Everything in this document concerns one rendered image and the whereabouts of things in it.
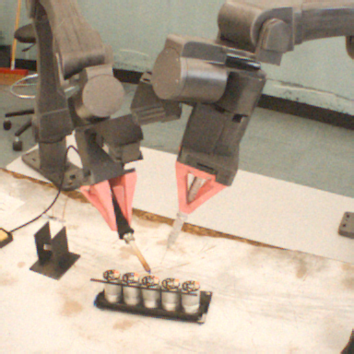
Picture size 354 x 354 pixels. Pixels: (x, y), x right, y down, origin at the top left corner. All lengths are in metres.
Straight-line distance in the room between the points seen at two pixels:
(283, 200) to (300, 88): 2.33
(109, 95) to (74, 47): 0.12
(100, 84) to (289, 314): 0.42
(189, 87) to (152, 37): 3.14
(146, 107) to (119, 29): 3.18
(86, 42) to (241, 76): 0.29
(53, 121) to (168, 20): 2.56
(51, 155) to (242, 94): 0.62
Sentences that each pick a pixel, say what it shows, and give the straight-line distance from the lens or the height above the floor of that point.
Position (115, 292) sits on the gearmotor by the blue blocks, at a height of 0.79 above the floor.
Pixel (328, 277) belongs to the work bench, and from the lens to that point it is 0.95.
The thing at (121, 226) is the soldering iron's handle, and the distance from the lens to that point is 0.86.
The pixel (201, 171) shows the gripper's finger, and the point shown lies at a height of 1.00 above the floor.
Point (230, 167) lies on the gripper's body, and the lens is 0.67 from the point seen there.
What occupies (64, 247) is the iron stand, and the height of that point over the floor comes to 0.78.
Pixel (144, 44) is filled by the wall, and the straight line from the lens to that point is 3.79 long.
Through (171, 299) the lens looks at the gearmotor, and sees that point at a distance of 0.82.
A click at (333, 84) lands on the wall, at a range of 3.37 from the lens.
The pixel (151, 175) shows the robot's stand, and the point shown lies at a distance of 1.20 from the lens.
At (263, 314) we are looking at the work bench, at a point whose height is 0.75.
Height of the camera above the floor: 1.33
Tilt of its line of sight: 29 degrees down
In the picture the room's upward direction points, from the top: straight up
